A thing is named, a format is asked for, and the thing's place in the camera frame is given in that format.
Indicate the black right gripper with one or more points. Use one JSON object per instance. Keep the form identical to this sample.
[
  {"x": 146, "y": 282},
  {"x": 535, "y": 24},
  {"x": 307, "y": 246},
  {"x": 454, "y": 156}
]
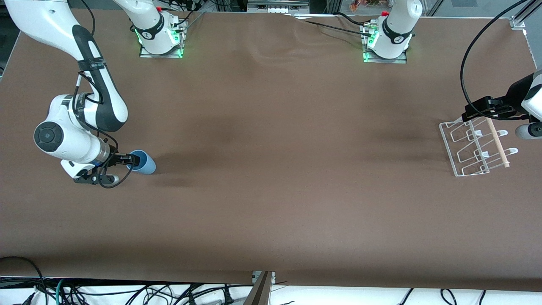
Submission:
[{"x": 113, "y": 159}]

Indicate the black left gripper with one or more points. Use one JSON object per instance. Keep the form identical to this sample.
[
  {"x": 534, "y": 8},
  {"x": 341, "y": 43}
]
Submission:
[{"x": 513, "y": 96}]

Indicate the light blue plastic cup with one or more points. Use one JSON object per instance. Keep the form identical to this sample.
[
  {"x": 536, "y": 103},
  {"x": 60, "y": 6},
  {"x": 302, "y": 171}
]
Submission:
[{"x": 147, "y": 166}]

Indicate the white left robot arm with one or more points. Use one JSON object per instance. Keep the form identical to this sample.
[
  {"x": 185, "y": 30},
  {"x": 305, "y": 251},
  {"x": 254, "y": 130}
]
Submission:
[{"x": 398, "y": 25}]

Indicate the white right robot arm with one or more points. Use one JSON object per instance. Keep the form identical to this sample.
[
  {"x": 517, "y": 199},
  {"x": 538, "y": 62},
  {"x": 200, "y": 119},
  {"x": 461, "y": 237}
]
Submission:
[{"x": 55, "y": 25}]

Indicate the brown table cover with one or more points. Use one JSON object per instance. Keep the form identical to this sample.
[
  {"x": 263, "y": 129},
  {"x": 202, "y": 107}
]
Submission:
[{"x": 271, "y": 190}]

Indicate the orange background objects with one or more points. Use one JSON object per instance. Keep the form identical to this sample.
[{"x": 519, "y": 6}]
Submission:
[{"x": 364, "y": 4}]

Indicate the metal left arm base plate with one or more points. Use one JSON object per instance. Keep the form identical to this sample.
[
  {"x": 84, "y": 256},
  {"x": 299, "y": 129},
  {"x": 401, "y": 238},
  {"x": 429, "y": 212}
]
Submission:
[{"x": 402, "y": 60}]

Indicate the aluminium frame corner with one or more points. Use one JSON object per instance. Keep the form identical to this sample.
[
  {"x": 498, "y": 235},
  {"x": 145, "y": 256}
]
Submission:
[{"x": 518, "y": 21}]

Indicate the metal frame post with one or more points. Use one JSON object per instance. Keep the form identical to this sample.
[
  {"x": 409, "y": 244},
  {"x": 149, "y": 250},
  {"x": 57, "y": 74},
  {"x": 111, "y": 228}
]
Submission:
[{"x": 260, "y": 292}]

